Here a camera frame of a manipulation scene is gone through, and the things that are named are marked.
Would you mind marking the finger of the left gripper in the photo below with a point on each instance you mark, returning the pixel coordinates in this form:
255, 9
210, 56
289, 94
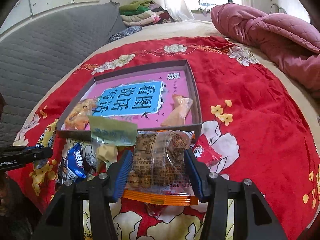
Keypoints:
15, 157

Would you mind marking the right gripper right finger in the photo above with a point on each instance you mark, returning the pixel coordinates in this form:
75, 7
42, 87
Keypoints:
197, 173

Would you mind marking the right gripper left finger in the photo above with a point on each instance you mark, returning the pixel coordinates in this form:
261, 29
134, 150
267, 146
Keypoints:
117, 177

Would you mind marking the red candy bar wrapper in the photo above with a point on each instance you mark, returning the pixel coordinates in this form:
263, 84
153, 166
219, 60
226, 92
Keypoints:
205, 153

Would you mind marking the green pastry snack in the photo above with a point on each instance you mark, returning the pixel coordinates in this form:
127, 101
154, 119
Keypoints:
107, 135

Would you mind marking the yellow cake snack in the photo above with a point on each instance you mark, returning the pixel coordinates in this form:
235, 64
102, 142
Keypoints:
46, 140

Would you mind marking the brown cake clear pack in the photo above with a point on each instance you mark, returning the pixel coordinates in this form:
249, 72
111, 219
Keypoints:
158, 173

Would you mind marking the blue cookie packet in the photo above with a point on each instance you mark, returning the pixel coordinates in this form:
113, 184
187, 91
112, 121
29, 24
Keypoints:
75, 164

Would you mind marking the rice cracker snack pack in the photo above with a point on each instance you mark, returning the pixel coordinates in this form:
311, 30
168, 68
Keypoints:
78, 117

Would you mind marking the peach pastry snack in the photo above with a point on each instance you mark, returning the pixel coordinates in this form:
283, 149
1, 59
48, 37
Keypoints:
182, 106

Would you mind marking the dark chocolate bar wrapper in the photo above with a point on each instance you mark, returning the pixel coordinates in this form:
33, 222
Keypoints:
61, 174

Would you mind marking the red floral cloth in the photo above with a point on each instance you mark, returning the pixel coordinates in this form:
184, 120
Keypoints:
249, 117

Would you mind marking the grey box lid tray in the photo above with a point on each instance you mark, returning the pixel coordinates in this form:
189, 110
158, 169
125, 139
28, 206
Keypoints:
193, 120

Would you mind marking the dark blue patterned cloth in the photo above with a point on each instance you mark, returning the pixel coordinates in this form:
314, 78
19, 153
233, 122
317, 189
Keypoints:
127, 32

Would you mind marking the pink quilted blanket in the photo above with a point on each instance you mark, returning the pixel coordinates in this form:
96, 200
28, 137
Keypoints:
289, 42

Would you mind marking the stack of folded blankets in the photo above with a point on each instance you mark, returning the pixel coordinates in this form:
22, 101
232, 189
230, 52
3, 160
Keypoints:
143, 13

